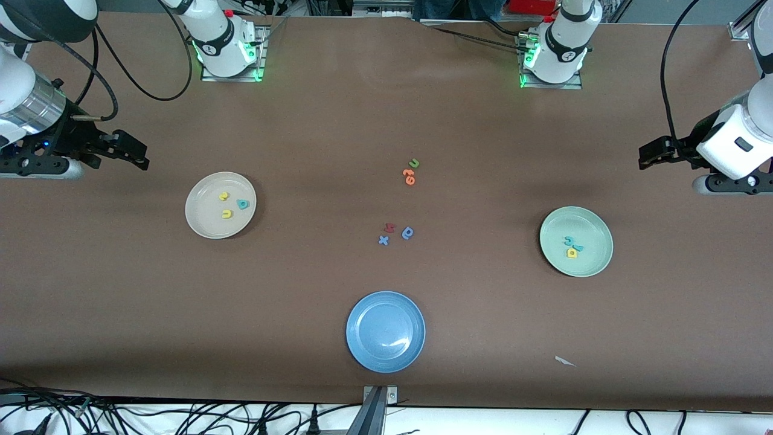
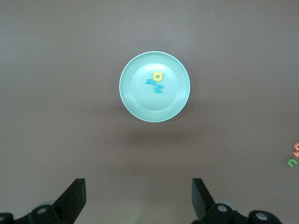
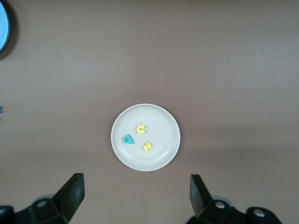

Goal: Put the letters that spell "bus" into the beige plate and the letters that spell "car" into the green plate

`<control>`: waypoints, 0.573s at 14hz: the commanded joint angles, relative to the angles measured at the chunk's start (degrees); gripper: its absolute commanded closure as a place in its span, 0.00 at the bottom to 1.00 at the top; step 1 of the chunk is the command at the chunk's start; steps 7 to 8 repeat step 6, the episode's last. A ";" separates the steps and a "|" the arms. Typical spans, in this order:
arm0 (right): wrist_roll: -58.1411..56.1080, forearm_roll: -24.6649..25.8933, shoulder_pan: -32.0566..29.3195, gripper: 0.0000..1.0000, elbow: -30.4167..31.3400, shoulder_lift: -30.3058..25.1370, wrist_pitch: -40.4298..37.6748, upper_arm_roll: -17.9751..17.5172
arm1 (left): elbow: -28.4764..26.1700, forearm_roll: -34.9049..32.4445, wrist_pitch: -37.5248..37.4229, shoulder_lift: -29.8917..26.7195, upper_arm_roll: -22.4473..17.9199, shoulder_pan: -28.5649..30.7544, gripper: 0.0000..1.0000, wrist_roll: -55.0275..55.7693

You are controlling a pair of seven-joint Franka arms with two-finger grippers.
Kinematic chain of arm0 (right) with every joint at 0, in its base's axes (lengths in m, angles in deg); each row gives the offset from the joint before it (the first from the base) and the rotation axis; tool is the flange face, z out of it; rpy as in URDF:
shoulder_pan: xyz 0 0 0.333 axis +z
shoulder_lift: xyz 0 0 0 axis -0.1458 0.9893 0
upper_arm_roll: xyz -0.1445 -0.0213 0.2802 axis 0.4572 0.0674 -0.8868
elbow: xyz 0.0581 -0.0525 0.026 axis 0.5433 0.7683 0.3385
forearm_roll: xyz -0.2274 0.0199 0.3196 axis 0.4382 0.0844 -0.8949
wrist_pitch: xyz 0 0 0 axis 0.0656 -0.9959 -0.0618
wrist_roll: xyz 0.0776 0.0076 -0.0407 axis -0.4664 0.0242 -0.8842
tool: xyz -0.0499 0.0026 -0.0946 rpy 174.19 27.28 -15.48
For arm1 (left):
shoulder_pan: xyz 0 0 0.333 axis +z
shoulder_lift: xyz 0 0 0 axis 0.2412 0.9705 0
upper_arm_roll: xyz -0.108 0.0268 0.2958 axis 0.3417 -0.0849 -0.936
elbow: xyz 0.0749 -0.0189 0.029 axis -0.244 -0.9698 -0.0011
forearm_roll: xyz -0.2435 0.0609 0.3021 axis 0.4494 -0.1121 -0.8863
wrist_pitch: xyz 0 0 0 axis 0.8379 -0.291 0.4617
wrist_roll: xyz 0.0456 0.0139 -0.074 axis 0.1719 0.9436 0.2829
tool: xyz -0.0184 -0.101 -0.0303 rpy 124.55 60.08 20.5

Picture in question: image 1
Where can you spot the light green plate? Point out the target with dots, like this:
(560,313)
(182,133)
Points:
(592,260)

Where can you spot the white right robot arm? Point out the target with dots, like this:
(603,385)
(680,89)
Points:
(220,45)

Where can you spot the silver metal bracket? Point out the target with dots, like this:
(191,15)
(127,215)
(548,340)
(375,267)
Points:
(391,394)

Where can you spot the brown table cover sheet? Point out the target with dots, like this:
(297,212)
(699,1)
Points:
(121,302)

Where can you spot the white paper scrap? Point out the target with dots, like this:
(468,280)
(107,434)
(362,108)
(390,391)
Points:
(563,360)

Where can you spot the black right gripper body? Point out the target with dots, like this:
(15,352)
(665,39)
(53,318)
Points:
(73,134)

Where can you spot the grey device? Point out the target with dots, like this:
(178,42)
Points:
(383,7)

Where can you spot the orange letter pair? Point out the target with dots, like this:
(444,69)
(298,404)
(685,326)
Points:
(409,177)

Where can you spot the beige brown plate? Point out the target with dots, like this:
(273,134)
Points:
(205,223)

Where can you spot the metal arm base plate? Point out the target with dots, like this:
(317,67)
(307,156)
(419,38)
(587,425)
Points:
(232,79)
(552,86)

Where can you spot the person in blue jeans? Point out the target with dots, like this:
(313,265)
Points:
(459,7)

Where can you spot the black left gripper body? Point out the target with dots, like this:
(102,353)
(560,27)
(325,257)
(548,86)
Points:
(687,145)

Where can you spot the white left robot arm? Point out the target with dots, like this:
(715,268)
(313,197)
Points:
(564,51)

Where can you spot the dark aluminium post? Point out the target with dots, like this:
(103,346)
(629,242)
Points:
(369,417)

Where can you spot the red box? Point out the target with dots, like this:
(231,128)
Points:
(531,6)

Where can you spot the blue plate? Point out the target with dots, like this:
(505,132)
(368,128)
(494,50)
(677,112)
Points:
(385,331)

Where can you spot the blue letter a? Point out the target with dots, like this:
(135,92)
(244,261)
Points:
(408,233)

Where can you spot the aluminium frame rail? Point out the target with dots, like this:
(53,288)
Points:
(738,30)

